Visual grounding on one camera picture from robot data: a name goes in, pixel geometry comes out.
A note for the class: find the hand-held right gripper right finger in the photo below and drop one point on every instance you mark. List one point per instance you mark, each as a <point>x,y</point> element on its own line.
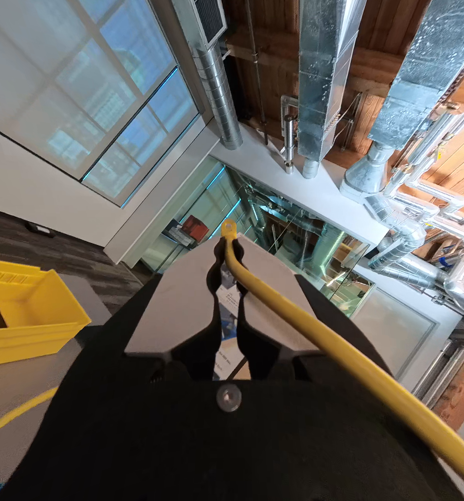
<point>271,332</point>

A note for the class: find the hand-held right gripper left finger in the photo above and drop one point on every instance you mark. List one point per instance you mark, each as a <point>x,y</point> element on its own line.
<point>173,309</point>

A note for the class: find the printed instruction sheet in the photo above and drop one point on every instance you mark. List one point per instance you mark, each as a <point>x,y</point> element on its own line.
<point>228,332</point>

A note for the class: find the red case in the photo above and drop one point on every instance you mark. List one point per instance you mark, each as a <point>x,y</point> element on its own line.
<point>196,227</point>

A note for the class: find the glass partition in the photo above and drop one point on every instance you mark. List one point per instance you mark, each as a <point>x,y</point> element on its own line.
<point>294,242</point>

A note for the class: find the frosted glass panel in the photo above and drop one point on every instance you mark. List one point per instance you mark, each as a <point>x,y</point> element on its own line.
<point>396,332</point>

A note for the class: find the yellow plastic bin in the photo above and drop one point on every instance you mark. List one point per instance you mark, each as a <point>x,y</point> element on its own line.
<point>40,313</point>

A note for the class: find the small black floor device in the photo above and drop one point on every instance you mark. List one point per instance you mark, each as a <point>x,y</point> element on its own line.
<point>40,229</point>

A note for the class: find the cluster of silver pipes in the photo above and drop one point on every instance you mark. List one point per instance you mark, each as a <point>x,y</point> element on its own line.
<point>412,235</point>

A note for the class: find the silver insulated pipe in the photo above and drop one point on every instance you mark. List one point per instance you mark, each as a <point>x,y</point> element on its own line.
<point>289,137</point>

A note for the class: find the large window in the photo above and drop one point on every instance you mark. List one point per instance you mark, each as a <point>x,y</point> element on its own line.
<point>59,78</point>

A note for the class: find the white air vent grille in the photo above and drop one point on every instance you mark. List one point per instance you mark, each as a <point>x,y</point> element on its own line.
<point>210,19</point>

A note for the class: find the silver spiral air duct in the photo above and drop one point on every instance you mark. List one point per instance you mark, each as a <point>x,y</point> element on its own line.
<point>220,101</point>

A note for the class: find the foil wrapped rectangular duct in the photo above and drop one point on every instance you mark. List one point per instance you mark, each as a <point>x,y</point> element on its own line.
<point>420,78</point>
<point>322,78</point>

